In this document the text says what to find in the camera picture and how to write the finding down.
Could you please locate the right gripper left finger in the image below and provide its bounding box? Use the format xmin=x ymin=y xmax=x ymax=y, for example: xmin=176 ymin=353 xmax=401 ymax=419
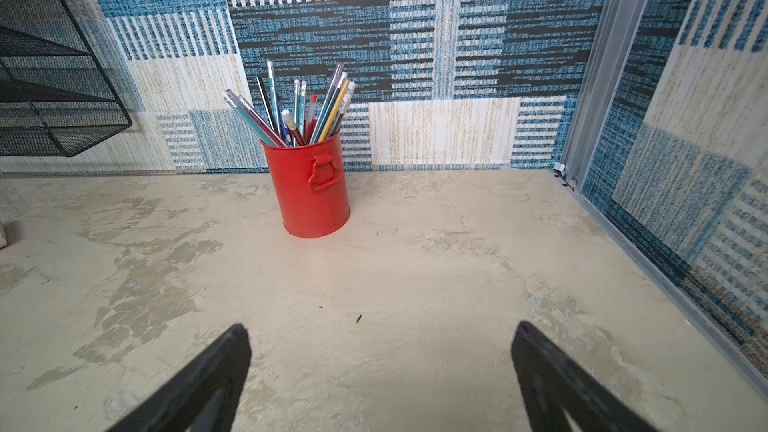
xmin=110 ymin=323 xmax=252 ymax=431

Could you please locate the red pencil cup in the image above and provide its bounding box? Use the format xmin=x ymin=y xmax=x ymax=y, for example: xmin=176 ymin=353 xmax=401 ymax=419
xmin=264 ymin=134 xmax=350 ymax=238

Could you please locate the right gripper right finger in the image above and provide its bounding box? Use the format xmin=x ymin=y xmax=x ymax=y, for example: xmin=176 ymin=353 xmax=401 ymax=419
xmin=510 ymin=321 xmax=655 ymax=431

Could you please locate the pencils bundle in cup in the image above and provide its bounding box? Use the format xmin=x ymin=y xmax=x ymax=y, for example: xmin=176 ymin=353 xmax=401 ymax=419
xmin=223 ymin=60 xmax=356 ymax=148

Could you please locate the black wire shelf rack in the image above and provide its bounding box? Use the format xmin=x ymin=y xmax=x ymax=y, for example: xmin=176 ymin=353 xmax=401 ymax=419
xmin=1 ymin=0 xmax=133 ymax=157

